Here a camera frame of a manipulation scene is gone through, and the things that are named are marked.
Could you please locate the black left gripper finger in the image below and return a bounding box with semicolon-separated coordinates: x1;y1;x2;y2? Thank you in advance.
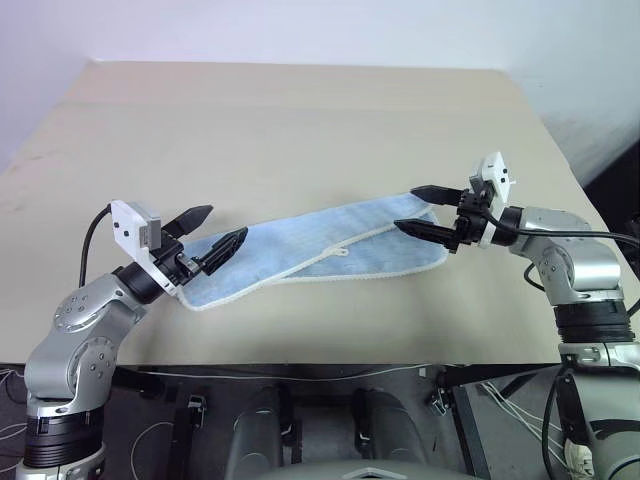
201;225;250;278
162;203;216;240

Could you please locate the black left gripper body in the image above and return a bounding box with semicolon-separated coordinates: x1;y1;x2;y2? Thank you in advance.
148;233;207;290

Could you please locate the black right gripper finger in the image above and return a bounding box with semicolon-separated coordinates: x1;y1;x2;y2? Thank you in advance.
393;218;461;253
410;184;467;207

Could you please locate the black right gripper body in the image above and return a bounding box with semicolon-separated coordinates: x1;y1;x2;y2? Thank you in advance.
451;186;495;247

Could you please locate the light blue towel white trim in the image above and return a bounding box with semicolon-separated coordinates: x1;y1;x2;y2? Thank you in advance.
179;193;449;313

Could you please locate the black metal clamp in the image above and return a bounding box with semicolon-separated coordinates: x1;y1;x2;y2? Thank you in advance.
186;393;209;427
424;383;452;417

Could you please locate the dark grey rounded leg shape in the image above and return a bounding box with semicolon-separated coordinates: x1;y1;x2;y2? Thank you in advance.
351;386;432;467
232;384;302;472

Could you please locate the grey rounded torso shape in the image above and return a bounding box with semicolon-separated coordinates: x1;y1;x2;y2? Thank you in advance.
258;459;482;480

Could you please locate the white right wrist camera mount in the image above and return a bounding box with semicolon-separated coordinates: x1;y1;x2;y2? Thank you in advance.
468;151;517;249

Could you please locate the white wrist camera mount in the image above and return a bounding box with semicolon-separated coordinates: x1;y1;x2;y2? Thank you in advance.
468;151;517;249
108;199;179;296

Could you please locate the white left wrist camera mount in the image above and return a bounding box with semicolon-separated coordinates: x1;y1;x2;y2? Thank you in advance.
108;199;179;296

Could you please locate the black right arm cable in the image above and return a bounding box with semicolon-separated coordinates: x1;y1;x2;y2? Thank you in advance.
480;198;640;294

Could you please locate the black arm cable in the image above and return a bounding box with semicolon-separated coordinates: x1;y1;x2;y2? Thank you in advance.
79;204;112;289
480;198;640;294

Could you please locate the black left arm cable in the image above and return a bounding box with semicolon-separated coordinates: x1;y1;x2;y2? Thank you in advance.
79;204;112;289

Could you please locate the thin white cord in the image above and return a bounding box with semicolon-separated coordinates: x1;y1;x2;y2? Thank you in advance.
133;365;429;384

